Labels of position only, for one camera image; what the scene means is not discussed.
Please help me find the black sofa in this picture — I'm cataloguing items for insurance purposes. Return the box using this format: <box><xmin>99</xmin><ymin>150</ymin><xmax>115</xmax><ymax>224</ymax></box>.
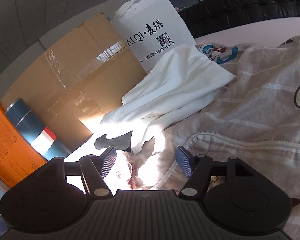
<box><xmin>179</xmin><ymin>0</ymin><xmax>300</xmax><ymax>38</ymax></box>

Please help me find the blue thermos bottle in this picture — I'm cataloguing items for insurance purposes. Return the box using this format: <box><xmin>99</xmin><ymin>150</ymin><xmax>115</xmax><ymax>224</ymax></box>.
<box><xmin>6</xmin><ymin>98</ymin><xmax>70</xmax><ymax>160</ymax></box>

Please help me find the white folded cloth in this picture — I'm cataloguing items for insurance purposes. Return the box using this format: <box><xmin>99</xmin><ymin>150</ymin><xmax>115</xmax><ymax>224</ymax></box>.
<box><xmin>100</xmin><ymin>45</ymin><xmax>236</xmax><ymax>154</ymax></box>

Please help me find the white printed tote bag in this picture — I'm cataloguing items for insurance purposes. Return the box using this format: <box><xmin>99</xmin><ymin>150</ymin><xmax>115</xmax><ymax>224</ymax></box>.
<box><xmin>110</xmin><ymin>0</ymin><xmax>196</xmax><ymax>73</ymax></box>

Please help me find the pink knitted sweater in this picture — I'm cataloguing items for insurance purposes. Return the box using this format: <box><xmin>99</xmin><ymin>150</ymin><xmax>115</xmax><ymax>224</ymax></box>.
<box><xmin>103</xmin><ymin>152</ymin><xmax>151</xmax><ymax>190</ymax></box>

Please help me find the small dark grey cloth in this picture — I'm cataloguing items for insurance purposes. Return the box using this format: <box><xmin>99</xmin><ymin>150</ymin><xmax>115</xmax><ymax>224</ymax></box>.
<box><xmin>94</xmin><ymin>131</ymin><xmax>132</xmax><ymax>152</ymax></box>

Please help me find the orange printed box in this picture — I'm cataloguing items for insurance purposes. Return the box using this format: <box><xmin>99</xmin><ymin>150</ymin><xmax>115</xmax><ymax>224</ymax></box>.
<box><xmin>0</xmin><ymin>104</ymin><xmax>47</xmax><ymax>187</ymax></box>

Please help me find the brown cardboard box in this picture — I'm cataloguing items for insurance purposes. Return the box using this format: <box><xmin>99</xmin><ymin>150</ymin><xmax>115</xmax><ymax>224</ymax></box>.
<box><xmin>1</xmin><ymin>14</ymin><xmax>146</xmax><ymax>151</ymax></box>

